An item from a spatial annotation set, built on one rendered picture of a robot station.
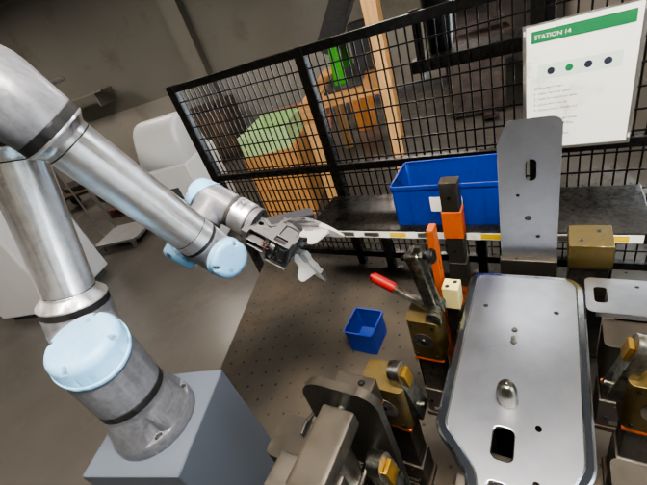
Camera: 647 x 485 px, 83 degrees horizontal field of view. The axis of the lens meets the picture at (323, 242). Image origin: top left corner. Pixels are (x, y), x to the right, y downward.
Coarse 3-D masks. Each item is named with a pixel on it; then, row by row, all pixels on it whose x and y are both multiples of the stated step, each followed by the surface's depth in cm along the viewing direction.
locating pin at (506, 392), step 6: (498, 384) 61; (504, 384) 60; (510, 384) 59; (498, 390) 60; (504, 390) 59; (510, 390) 59; (516, 390) 60; (498, 396) 61; (504, 396) 60; (510, 396) 59; (516, 396) 60; (498, 402) 62; (504, 402) 61; (510, 402) 60; (516, 402) 61; (510, 408) 61
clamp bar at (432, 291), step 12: (408, 252) 68; (420, 252) 68; (432, 252) 66; (408, 264) 68; (420, 264) 70; (420, 276) 68; (420, 288) 70; (432, 288) 73; (432, 300) 71; (432, 312) 73; (444, 312) 76
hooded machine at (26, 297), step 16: (0, 224) 299; (0, 240) 297; (80, 240) 365; (0, 256) 305; (16, 256) 306; (96, 256) 380; (0, 272) 317; (16, 272) 314; (96, 272) 376; (0, 288) 329; (16, 288) 326; (32, 288) 323; (0, 304) 344; (16, 304) 340; (32, 304) 337
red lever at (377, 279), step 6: (372, 276) 76; (378, 276) 76; (378, 282) 76; (384, 282) 75; (390, 282) 76; (384, 288) 76; (390, 288) 75; (396, 288) 75; (402, 288) 76; (402, 294) 75; (408, 294) 75; (414, 294) 75; (408, 300) 75; (414, 300) 75; (420, 300) 75; (420, 306) 75; (438, 306) 75
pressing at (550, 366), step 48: (480, 288) 84; (528, 288) 80; (576, 288) 77; (480, 336) 74; (528, 336) 71; (576, 336) 68; (480, 384) 66; (528, 384) 63; (576, 384) 61; (480, 432) 59; (528, 432) 57; (576, 432) 55; (480, 480) 54; (528, 480) 52; (576, 480) 51
